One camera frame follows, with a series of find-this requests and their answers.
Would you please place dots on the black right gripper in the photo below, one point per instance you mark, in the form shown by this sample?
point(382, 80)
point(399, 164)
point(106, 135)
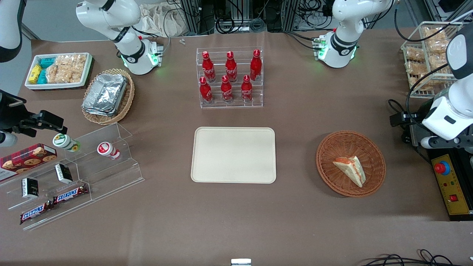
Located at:
point(8, 115)

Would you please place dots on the triangle sandwich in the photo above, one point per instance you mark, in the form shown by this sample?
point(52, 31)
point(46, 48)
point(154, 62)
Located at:
point(351, 170)

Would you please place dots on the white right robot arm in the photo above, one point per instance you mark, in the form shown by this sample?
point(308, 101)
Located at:
point(122, 14)

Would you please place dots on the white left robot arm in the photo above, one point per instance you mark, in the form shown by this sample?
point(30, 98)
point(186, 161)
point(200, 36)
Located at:
point(347, 14)

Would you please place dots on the white rectangular snack tray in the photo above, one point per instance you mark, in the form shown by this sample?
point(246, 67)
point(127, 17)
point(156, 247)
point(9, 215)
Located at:
point(55, 86)

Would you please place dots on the silver foil tray stack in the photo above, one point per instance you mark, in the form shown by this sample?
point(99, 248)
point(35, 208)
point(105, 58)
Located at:
point(105, 94)

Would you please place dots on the brown round wicker basket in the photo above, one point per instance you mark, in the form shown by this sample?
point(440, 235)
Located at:
point(340, 177)

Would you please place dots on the light oval wicker basket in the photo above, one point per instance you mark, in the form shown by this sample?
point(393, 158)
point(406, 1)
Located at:
point(127, 99)

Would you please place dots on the beige plastic tray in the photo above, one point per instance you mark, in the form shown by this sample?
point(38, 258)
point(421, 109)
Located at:
point(229, 155)

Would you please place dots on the grey black metal box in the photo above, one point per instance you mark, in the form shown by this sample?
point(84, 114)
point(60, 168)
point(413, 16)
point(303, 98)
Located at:
point(414, 136)

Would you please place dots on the green lid yogurt cup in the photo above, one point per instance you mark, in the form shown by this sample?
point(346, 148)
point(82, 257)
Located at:
point(65, 142)

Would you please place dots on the red plaid cookie box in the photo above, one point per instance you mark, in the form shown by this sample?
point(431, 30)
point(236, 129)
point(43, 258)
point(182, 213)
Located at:
point(27, 160)

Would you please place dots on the teal snack packet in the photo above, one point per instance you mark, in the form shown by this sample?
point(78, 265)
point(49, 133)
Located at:
point(42, 77)
point(47, 62)

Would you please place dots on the rice cracker pack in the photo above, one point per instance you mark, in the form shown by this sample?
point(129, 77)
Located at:
point(438, 50)
point(66, 68)
point(417, 74)
point(414, 54)
point(436, 34)

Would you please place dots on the yellow snack packet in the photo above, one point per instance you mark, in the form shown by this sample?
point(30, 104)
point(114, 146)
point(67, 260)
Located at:
point(35, 74)

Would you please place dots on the small black white box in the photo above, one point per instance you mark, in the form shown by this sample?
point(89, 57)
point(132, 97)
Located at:
point(63, 173)
point(30, 188)

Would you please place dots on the red lid yogurt cup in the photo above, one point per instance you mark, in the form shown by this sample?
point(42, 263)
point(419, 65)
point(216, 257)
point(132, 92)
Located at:
point(108, 150)

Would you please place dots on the brown Snickers bar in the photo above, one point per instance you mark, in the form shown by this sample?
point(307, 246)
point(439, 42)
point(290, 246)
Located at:
point(35, 213)
point(70, 194)

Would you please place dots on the yellow emergency stop box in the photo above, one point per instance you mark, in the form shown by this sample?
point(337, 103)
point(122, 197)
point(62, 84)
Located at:
point(452, 184)

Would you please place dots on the black equipment base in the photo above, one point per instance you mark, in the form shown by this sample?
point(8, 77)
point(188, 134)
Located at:
point(466, 173)

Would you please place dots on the clear acrylic stepped stand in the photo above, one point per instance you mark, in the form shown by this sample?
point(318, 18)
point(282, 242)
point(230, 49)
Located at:
point(111, 173)

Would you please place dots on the red cola bottle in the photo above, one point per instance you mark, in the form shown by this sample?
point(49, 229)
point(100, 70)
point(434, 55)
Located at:
point(246, 90)
point(208, 68)
point(231, 70)
point(226, 91)
point(255, 66)
point(206, 92)

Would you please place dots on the white cloth bag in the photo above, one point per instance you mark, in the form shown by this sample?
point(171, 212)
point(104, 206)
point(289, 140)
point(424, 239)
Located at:
point(162, 22)

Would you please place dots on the clear acrylic bottle rack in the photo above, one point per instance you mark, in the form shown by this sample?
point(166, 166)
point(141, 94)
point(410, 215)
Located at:
point(237, 105)

